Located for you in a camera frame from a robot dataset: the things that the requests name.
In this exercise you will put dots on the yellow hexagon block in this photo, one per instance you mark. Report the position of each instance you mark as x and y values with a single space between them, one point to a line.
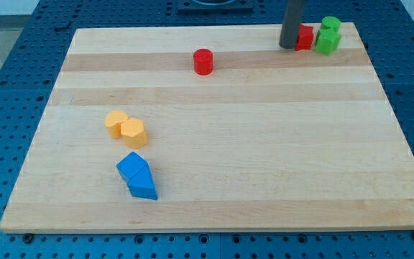
133 133

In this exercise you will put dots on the red cylinder block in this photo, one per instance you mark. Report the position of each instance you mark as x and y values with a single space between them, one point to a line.
203 62

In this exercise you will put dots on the blue triangle block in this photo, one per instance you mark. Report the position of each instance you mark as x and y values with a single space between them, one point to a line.
141 185

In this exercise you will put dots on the yellow heart block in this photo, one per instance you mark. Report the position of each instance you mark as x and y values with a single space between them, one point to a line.
113 121

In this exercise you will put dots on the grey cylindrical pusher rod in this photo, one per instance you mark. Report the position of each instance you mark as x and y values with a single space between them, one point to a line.
291 22

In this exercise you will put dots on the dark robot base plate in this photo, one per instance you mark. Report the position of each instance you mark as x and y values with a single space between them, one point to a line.
188 6

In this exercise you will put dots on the wooden board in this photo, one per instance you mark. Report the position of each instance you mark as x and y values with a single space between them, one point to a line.
272 140

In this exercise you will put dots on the blue cube block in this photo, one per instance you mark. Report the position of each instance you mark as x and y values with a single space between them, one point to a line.
130 166

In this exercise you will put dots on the green cylinder block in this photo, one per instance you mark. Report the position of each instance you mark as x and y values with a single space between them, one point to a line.
331 22

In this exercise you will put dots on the red star block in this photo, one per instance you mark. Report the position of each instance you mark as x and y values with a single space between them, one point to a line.
305 38

